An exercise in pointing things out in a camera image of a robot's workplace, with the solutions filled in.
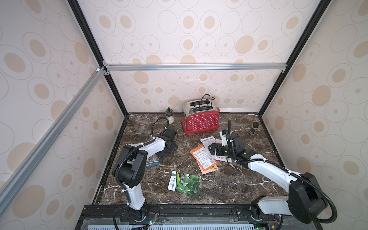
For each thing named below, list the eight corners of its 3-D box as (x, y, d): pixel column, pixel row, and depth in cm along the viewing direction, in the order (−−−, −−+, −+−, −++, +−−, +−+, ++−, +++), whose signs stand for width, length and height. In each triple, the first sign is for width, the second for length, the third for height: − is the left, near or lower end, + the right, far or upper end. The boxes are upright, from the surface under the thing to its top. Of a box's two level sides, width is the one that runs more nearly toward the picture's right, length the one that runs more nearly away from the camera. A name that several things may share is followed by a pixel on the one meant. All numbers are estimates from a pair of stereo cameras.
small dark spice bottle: (248, 133, 110) (253, 125, 102) (250, 129, 112) (255, 121, 105) (253, 135, 109) (258, 127, 101) (254, 131, 111) (259, 123, 104)
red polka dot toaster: (182, 134, 109) (181, 117, 95) (183, 116, 121) (182, 98, 107) (216, 134, 109) (221, 117, 95) (213, 116, 121) (217, 98, 107)
